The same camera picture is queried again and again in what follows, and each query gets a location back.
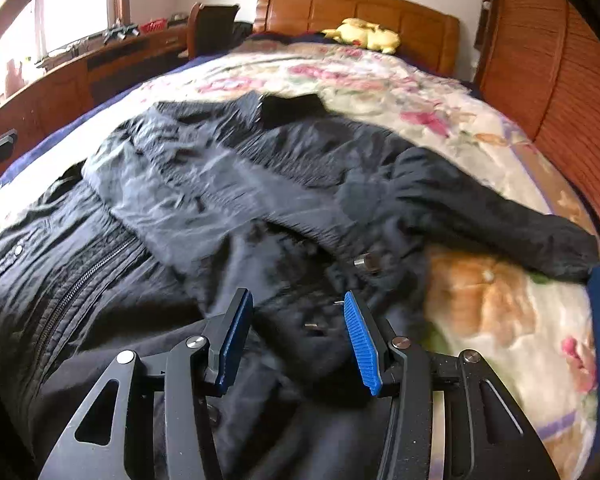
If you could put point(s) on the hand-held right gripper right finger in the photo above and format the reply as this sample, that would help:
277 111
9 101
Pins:
362 340

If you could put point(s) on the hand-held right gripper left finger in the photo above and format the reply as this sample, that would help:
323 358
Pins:
232 342

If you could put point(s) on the black jacket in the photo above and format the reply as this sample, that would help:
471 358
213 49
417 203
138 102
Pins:
230 185

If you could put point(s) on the wooden desk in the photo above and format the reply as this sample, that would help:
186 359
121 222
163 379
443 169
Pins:
55 95

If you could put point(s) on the floral blanket bed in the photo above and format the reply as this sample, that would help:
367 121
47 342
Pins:
480 285

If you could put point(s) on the window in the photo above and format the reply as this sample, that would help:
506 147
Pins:
70 5

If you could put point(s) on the black toy model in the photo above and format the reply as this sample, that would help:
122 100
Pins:
120 33

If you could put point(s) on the red basket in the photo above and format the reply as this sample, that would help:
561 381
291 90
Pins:
154 26

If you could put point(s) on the wooden chair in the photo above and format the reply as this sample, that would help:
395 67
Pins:
215 20

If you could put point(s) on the yellow plush toy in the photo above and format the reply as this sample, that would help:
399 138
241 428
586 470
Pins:
365 35

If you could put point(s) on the wooden bed headboard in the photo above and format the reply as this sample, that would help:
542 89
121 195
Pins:
330 10

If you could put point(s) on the wooden wardrobe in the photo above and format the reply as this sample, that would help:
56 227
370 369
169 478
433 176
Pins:
545 60

